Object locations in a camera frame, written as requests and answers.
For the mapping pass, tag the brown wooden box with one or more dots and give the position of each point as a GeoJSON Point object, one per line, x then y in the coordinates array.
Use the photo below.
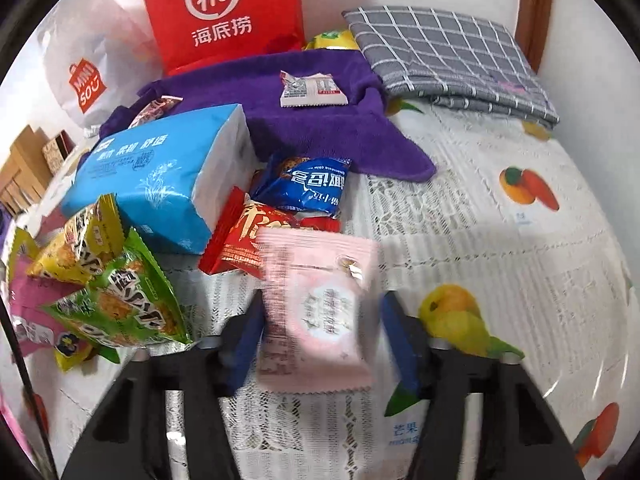
{"type": "Point", "coordinates": [55, 150]}

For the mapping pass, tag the red paper bag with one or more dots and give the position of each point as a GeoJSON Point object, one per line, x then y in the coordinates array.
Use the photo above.
{"type": "Point", "coordinates": [165, 35]}

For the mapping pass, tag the wooden door frame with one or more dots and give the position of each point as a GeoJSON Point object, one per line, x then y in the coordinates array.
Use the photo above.
{"type": "Point", "coordinates": [537, 10]}

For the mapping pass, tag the blue tissue pack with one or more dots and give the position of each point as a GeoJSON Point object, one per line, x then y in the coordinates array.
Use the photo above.
{"type": "Point", "coordinates": [150, 175]}

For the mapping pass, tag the grey plaid folded cloth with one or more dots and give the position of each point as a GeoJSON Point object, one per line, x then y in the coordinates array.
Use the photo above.
{"type": "Point", "coordinates": [440, 55]}

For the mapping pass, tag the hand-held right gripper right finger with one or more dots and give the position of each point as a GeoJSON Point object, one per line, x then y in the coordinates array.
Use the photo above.
{"type": "Point", "coordinates": [400, 340]}

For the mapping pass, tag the pink red striped packet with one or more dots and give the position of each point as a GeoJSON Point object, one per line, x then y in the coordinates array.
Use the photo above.
{"type": "Point", "coordinates": [150, 110]}

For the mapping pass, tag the fruit print bed sheet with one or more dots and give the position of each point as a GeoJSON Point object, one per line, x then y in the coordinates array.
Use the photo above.
{"type": "Point", "coordinates": [475, 260]}

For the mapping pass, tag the red snack packet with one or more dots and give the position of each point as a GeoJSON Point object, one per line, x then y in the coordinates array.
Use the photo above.
{"type": "Point", "coordinates": [240, 240]}

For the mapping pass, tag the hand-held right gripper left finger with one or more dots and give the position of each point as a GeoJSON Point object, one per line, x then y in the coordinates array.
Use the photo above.
{"type": "Point", "coordinates": [245, 345]}

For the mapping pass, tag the green snack packet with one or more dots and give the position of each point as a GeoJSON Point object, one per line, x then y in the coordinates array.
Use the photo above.
{"type": "Point", "coordinates": [125, 305]}

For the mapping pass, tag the yellow snack packet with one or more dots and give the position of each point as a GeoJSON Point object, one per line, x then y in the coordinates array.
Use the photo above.
{"type": "Point", "coordinates": [75, 245]}

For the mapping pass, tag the pink snack packet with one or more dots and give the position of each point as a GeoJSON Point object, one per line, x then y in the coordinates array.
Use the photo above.
{"type": "Point", "coordinates": [320, 310]}

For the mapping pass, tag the white plastic bag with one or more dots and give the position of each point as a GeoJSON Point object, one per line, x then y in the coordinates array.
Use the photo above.
{"type": "Point", "coordinates": [110, 50]}

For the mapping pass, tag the blue cookie packet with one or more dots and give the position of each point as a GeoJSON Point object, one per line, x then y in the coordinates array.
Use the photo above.
{"type": "Point", "coordinates": [300, 187]}

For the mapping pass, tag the wooden chair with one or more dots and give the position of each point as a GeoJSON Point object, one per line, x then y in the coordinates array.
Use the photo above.
{"type": "Point", "coordinates": [25, 160]}

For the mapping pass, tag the purple towel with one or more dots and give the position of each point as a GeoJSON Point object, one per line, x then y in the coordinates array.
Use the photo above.
{"type": "Point", "coordinates": [320, 130]}

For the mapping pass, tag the yellow-green packet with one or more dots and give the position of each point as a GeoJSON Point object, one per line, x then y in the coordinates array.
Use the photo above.
{"type": "Point", "coordinates": [17, 250]}

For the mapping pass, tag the white pink small packet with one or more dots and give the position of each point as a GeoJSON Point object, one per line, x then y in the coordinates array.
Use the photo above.
{"type": "Point", "coordinates": [312, 91]}

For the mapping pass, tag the magenta snack packet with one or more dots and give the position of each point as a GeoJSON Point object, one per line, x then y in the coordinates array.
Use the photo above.
{"type": "Point", "coordinates": [30, 285]}

